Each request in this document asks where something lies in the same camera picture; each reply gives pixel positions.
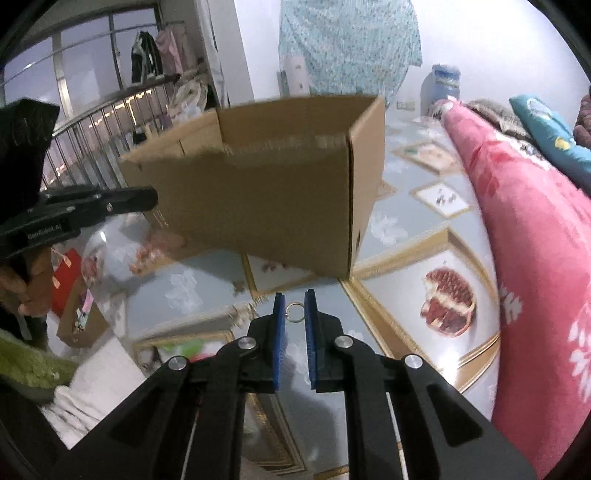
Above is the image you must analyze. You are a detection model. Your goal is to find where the metal railing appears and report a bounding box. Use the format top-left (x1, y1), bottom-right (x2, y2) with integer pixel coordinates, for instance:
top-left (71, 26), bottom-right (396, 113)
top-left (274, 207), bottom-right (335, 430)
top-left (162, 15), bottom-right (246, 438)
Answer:
top-left (0, 9), bottom-right (185, 190)

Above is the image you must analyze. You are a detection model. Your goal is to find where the dark hanging jacket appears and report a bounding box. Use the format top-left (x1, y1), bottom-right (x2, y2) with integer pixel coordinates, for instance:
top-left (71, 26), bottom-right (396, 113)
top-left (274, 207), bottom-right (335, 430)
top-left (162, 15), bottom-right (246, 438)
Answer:
top-left (130, 30), bottom-right (163, 84)

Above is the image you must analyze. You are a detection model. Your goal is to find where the grey fleece blanket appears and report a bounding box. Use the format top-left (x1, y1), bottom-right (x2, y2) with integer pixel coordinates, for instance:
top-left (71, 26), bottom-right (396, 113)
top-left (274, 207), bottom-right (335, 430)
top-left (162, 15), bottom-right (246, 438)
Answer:
top-left (466, 98), bottom-right (525, 139)

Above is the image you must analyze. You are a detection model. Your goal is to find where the pink hanging garment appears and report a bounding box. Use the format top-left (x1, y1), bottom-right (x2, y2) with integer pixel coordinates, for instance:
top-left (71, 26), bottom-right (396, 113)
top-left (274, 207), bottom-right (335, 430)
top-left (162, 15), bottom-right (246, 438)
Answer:
top-left (154, 25), bottom-right (195, 77)

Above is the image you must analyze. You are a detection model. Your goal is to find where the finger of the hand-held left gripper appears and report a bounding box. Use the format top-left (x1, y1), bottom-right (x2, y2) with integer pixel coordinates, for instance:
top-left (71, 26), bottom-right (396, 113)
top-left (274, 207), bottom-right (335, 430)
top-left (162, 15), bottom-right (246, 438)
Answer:
top-left (44, 185), bottom-right (159, 228)

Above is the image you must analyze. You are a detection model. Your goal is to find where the pink floral blanket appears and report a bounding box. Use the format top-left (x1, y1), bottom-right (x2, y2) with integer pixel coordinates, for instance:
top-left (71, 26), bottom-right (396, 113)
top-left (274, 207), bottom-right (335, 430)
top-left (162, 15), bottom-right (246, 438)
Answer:
top-left (441, 99), bottom-right (591, 478)

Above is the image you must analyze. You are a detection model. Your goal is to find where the brown cardboard box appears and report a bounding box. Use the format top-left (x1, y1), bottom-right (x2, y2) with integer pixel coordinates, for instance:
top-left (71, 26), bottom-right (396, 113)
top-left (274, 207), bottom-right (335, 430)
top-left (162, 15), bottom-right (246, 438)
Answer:
top-left (119, 95), bottom-right (386, 280)

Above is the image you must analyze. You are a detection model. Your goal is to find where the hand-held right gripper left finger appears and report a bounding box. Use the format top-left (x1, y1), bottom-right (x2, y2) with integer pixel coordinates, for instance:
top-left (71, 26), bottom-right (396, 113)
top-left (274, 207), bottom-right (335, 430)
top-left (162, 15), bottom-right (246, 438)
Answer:
top-left (51, 293), bottom-right (287, 480)

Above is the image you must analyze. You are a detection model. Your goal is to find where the person's left hand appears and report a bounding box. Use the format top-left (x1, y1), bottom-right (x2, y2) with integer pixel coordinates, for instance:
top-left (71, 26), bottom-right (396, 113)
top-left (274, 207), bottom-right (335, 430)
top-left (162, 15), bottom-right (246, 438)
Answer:
top-left (0, 248), bottom-right (53, 320)

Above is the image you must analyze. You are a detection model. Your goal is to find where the red gift bag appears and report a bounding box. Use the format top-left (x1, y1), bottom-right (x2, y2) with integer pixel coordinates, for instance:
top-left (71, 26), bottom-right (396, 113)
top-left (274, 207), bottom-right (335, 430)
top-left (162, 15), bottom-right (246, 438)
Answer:
top-left (50, 248), bottom-right (83, 319)

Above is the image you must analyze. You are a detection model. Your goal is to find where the brown paper bag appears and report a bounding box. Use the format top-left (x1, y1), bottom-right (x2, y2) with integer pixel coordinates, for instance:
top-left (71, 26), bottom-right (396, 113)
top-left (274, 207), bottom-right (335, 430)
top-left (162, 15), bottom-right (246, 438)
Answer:
top-left (56, 277), bottom-right (112, 348)

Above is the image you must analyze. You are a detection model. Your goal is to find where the teal patterned curtain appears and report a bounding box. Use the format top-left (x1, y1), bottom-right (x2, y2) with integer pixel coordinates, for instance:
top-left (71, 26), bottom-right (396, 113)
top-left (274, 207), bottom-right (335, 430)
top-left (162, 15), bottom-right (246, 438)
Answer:
top-left (278, 0), bottom-right (423, 109)

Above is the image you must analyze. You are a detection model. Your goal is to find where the white fleece cloth green trim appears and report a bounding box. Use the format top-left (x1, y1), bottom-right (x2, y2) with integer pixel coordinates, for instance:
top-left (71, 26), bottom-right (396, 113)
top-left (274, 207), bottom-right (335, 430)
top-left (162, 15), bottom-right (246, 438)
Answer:
top-left (0, 330), bottom-right (148, 448)

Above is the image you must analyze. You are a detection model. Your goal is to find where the pile of clothes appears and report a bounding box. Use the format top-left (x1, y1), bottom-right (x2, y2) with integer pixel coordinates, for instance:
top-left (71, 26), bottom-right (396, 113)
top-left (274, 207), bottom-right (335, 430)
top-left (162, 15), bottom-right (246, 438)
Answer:
top-left (166, 76), bottom-right (218, 121)

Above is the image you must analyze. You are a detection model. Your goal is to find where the fruit print tablecloth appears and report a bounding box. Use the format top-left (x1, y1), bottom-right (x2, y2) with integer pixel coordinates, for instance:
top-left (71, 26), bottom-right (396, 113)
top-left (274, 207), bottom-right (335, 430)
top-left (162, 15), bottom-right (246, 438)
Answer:
top-left (78, 106), bottom-right (502, 480)

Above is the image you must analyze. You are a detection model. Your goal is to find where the water dispenser with bottle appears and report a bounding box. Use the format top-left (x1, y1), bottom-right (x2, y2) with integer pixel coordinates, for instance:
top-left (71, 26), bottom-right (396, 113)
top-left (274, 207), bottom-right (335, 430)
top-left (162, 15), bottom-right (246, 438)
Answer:
top-left (420, 65), bottom-right (461, 116)

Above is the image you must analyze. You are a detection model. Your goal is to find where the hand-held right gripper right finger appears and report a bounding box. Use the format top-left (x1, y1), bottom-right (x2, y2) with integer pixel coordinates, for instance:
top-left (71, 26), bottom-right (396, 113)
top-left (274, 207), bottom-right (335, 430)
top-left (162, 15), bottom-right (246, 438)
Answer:
top-left (304, 289), bottom-right (537, 480)

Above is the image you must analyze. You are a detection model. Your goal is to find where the teal printed pillow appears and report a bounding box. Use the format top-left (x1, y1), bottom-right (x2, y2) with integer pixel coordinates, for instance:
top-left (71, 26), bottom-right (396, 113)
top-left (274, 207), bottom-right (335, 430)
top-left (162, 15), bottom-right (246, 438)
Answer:
top-left (509, 95), bottom-right (591, 181)

